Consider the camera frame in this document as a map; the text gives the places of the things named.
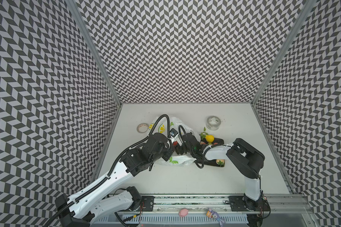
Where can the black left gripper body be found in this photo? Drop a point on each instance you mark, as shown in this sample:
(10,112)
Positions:
(166,154)

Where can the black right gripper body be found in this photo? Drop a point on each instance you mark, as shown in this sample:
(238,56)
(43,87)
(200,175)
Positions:
(183,146)

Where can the white lemon-print plastic bag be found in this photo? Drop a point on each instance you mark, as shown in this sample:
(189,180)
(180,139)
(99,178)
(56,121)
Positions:
(178,157)

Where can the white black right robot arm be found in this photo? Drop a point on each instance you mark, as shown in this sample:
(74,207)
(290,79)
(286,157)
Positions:
(247,159)

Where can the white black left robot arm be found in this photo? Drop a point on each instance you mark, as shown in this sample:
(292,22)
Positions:
(94,202)

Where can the clear packing tape roll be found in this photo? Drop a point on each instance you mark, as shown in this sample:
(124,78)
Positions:
(213,123)

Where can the beige masking tape roll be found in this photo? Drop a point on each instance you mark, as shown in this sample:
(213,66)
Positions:
(142,128)

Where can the black square tray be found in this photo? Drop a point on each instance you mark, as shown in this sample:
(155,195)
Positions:
(211,152)

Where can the purple octopus toy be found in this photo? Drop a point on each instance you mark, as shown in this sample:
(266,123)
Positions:
(215,216)

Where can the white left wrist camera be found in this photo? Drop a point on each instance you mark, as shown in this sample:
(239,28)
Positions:
(173,134)

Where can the pink toy on rail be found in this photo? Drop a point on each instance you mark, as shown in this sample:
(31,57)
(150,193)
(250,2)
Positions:
(183,212)

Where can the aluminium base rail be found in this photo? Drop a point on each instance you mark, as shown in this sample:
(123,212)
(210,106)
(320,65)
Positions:
(196,203)

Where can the aluminium corner post left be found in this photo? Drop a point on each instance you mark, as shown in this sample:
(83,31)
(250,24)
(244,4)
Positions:
(72,7)

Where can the aluminium corner post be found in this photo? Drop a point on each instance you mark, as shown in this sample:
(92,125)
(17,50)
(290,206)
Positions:
(302,16)
(72,7)

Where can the aluminium corner post right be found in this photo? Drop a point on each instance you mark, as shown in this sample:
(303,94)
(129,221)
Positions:
(302,16)

